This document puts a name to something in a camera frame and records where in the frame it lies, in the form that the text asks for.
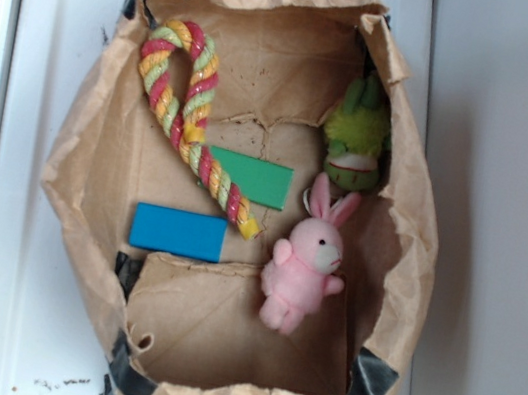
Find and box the multicolour twisted rope toy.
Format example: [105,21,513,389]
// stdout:
[137,19,262,241]

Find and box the green plush toy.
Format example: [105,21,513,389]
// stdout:
[323,72,392,192]

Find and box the green rectangular block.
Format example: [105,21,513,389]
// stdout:
[207,145,294,211]

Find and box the pink plush bunny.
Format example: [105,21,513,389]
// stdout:
[259,172,361,335]

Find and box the brown paper bag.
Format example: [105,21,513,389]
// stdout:
[42,0,438,395]

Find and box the blue rectangular block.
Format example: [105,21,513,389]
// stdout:
[128,202,227,263]

